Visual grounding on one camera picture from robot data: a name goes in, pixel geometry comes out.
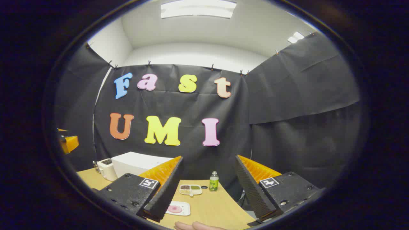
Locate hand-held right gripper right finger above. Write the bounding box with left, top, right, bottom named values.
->
left=235, top=155, right=326, bottom=223

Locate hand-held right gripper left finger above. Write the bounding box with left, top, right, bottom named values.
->
left=92, top=156, right=184, bottom=223

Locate white square plate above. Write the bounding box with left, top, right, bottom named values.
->
left=166, top=201, right=191, bottom=217

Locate white divided dish of beans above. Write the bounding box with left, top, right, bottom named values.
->
left=179, top=184, right=203, bottom=196

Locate white microwave oven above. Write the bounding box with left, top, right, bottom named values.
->
left=111, top=152, right=174, bottom=178

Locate green drink bottle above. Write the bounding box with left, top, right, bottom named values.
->
left=209, top=171, right=219, bottom=192

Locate white toaster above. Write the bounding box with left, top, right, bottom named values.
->
left=97, top=158, right=118, bottom=181

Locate black backdrop cloth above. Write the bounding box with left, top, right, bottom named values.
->
left=54, top=31, right=363, bottom=205

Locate row of black binder clips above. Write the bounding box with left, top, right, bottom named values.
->
left=86, top=31, right=317, bottom=76

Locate small ceiling light panel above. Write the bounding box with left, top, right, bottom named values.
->
left=288, top=31, right=305, bottom=44

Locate large ceiling light panel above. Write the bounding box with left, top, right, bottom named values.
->
left=160, top=0, right=237, bottom=19

